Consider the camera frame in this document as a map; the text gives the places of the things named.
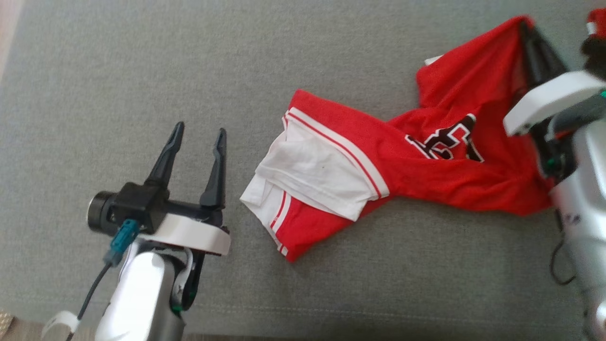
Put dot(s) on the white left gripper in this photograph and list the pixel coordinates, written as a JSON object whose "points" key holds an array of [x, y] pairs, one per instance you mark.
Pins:
{"points": [[194, 232]]}

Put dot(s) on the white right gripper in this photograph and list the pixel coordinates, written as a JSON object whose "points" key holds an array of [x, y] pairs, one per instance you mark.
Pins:
{"points": [[554, 97]]}

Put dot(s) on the red jersey with white sleeves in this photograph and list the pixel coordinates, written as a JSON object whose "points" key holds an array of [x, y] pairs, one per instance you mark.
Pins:
{"points": [[426, 180]]}

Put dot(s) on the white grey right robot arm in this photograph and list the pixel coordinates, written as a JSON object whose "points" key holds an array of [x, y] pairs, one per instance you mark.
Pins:
{"points": [[587, 199]]}

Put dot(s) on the large grey sofa chaise cushion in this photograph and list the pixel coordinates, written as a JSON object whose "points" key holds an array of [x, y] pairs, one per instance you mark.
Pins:
{"points": [[142, 61]]}

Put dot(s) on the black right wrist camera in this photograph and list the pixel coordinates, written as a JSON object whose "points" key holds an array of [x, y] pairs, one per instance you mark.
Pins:
{"points": [[595, 54]]}

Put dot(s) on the teal left camera connector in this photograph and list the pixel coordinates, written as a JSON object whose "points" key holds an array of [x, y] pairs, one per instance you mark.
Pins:
{"points": [[122, 241]]}

